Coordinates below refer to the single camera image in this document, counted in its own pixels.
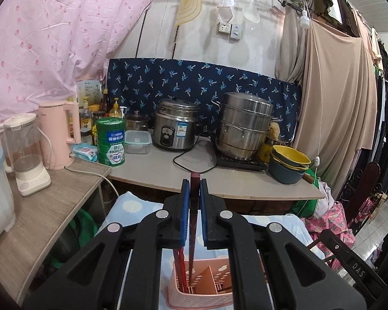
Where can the blue patterned tablecloth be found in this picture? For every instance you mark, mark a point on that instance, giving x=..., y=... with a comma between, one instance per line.
x=132, y=210

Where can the white slotted ladle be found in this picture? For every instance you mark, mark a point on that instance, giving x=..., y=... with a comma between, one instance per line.
x=252, y=11

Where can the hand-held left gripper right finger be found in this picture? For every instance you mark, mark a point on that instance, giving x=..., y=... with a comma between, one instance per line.
x=204, y=213

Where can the pink pineapple print cloth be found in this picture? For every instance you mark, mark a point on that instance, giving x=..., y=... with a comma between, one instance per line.
x=329, y=229

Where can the steel rice cooker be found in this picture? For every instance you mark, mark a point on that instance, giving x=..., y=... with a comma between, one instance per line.
x=176, y=126

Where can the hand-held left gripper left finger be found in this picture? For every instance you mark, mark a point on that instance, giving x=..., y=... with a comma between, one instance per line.
x=185, y=213

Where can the white carton box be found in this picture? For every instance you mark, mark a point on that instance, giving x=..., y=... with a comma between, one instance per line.
x=89, y=92

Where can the red chopstick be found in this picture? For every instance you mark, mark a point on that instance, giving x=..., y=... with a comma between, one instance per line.
x=184, y=269
x=178, y=271

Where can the yellow tin can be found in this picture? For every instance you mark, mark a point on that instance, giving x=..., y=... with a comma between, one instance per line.
x=265, y=150

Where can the white wall socket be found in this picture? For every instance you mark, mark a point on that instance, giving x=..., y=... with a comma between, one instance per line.
x=224, y=28

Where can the maroon chopstick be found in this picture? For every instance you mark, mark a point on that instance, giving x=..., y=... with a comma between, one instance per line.
x=195, y=184

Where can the blue bowl yellow inside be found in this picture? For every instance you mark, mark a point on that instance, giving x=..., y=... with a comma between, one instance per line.
x=291, y=153
x=289, y=165

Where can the wooden side counter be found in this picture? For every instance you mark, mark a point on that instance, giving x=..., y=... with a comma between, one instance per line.
x=51, y=206

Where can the white mesh bag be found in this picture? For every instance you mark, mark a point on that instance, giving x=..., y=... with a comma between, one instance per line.
x=226, y=5

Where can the steel steamer pot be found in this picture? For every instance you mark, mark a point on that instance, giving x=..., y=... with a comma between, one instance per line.
x=242, y=126

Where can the glass food container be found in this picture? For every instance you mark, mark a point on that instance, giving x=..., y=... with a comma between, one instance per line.
x=137, y=142

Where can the pink electric kettle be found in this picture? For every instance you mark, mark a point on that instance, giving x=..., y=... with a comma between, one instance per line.
x=56, y=135

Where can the white light bulb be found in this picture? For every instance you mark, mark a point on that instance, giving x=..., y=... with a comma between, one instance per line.
x=304, y=20

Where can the green milk powder can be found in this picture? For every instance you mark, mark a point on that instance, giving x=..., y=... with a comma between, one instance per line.
x=111, y=145

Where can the black induction cooker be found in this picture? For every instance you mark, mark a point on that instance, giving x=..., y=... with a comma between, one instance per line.
x=242, y=164

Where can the clear sauce bottle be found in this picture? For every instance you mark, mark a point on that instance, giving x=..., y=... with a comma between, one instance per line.
x=85, y=121

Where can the brown loofah sponge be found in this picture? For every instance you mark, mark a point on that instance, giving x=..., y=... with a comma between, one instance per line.
x=274, y=131

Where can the blue wet wipes packet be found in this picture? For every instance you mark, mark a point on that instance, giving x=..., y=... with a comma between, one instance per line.
x=84, y=152

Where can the small red label bottle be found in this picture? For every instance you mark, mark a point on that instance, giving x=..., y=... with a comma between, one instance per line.
x=70, y=116

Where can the pink perforated utensil basket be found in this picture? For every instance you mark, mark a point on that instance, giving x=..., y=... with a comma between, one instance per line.
x=200, y=297

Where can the grey board counter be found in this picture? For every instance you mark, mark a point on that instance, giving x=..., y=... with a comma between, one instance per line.
x=168, y=174

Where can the dark sauce bottle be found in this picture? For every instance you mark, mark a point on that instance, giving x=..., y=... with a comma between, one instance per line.
x=105, y=103

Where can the white blender clear jar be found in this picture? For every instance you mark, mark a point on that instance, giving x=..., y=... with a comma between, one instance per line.
x=26, y=161

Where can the dark wooden chair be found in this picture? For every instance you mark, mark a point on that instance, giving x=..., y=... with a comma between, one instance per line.
x=371, y=180

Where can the navy patterned cloth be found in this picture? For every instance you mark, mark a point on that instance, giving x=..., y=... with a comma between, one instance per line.
x=181, y=77

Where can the white wall switch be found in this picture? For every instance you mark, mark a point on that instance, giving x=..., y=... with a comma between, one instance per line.
x=235, y=32

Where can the small steel lidded pot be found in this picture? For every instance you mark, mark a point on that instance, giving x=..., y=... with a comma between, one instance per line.
x=136, y=121

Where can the green plastic basin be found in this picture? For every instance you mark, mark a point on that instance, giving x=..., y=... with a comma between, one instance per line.
x=80, y=229

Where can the yellow pump bottle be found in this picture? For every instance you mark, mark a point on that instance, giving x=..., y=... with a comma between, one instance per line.
x=115, y=109

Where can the beige curtain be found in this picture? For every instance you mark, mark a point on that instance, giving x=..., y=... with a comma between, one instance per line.
x=336, y=103

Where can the yellow cutting mat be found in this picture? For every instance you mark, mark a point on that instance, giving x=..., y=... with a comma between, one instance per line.
x=190, y=3

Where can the pink spotted curtain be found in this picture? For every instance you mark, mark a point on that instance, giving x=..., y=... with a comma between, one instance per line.
x=51, y=38

